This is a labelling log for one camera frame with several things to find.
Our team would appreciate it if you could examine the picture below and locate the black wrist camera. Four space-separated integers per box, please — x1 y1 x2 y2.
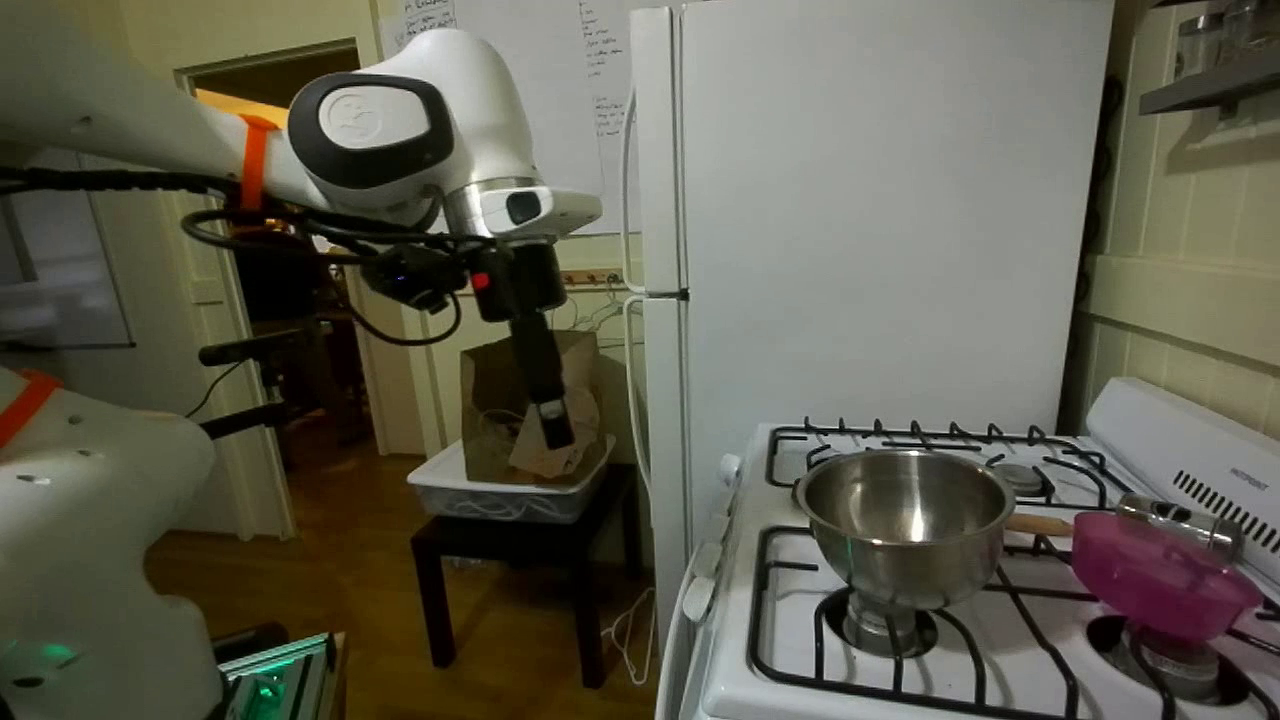
354 245 470 321

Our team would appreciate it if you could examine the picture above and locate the glass jar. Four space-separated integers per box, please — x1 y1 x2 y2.
1175 3 1250 78

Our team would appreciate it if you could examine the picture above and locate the white wall board with writing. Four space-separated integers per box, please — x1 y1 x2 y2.
370 0 648 245

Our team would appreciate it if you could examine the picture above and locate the white gas stove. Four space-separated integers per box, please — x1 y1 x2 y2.
652 372 1280 720

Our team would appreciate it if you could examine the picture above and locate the black bar handle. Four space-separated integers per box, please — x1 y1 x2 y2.
197 327 291 372
197 399 291 442

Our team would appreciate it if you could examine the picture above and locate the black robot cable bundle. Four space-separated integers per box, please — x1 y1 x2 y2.
0 163 470 351

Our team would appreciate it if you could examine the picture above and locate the pink translucent bowl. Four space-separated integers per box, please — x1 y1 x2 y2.
1066 494 1262 650

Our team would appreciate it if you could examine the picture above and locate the white refrigerator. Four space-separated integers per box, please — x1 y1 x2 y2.
623 0 1121 647

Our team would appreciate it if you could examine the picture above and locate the wooden spoon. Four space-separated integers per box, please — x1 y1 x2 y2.
1003 507 1081 543

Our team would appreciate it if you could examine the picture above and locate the white plastic bin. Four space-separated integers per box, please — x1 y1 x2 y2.
402 437 620 528

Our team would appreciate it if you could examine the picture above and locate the green lit device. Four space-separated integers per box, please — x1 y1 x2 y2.
210 629 349 720

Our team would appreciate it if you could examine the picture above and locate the white door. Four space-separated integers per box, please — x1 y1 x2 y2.
161 192 298 543

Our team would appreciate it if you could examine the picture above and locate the orange cable strap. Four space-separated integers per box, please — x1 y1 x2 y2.
0 369 62 450
236 111 278 219

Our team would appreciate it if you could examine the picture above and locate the grey wall shelf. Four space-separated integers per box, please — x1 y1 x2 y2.
1136 0 1280 120

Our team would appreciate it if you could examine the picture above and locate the black small table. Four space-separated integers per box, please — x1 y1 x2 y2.
408 458 652 692

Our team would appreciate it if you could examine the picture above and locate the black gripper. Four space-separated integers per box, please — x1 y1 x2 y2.
466 240 580 455

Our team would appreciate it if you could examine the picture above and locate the silver metal bowl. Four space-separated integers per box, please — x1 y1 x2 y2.
792 442 1021 661

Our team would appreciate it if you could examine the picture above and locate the brown paper bag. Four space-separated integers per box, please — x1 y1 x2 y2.
455 327 632 489

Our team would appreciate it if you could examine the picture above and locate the round stove burner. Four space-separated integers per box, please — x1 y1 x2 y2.
817 587 941 661
989 455 1061 498
1088 610 1258 705

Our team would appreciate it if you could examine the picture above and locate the black stove grate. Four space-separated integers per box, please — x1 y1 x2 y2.
745 520 1280 720
764 414 1141 512

